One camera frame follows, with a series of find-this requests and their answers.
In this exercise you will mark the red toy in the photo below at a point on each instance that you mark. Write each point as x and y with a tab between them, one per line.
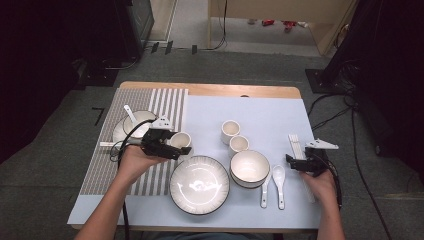
268	22
289	26

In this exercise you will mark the dark cabinet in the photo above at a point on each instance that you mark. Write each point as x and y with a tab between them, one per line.
140	30

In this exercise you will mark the white ceramic spoon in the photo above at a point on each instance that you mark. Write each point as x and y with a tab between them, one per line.
129	112
264	196
279	173

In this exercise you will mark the striped woven placemat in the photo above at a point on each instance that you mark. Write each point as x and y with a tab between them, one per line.
106	166

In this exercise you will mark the person's clothing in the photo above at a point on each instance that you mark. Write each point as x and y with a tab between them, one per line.
206	236

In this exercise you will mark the white bowl with dark rim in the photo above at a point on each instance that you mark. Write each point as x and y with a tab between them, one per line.
248	185
250	166
140	118

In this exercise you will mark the dark curtain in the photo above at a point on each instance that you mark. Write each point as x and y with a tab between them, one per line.
50	66
393	66

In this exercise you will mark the black floor strip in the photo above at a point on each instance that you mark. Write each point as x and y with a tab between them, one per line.
155	47
194	49
169	47

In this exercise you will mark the pale blue table sheet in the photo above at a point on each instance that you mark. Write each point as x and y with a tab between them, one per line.
266	110

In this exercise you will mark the single white chopstick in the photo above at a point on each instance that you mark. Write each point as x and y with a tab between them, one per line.
106	143

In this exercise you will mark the person's left hand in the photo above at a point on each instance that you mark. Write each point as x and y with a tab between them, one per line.
136	165

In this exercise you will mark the small white floor item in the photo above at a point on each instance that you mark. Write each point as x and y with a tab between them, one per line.
302	24

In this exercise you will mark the row of white chopsticks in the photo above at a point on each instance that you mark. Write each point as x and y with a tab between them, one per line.
296	146

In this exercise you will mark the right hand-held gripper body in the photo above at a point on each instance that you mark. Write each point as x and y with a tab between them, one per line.
316	162

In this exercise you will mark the white ceramic cup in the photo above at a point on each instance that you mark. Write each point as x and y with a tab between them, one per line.
180	140
239	144
230	128

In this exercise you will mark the person's right hand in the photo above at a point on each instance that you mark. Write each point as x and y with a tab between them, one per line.
321	186

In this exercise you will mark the white plate with dark rim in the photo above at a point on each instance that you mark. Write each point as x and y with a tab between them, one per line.
200	185
118	131

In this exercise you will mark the black stand base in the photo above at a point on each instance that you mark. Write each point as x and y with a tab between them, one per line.
98	76
318	81

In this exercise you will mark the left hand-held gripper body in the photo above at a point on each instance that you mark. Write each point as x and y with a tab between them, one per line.
156	143

